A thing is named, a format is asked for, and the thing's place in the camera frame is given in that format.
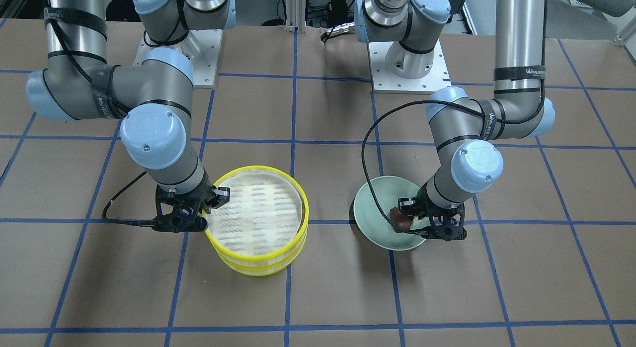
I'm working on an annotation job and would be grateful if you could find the dark red bun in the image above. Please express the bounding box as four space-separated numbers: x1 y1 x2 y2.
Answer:
389 207 413 234

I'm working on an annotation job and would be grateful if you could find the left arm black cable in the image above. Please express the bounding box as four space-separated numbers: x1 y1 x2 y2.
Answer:
361 99 485 233

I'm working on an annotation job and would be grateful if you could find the white steamed bun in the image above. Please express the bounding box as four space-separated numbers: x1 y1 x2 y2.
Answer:
410 218 425 231

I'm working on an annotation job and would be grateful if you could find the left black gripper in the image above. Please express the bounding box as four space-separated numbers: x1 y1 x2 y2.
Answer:
397 186 467 241

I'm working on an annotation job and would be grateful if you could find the aluminium frame post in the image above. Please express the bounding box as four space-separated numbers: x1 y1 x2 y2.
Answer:
283 0 307 35

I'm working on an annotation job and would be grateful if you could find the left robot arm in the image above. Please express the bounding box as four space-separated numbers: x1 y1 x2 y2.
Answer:
354 0 555 241

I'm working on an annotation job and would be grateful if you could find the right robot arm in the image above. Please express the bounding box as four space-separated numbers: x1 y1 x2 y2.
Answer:
25 0 236 233

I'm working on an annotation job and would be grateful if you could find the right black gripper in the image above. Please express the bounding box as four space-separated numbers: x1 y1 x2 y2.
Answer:
151 182 231 233

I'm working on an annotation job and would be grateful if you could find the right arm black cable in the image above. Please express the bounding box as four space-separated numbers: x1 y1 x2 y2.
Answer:
102 171 159 227

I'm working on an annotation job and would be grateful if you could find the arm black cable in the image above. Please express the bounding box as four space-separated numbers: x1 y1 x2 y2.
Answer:
102 171 159 227
361 99 485 233

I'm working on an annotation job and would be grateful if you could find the yellow steamer layer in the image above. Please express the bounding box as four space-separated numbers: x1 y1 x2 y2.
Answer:
206 165 310 256
205 225 308 277

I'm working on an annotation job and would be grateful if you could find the light green plate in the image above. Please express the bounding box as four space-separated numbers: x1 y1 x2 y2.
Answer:
353 175 426 251

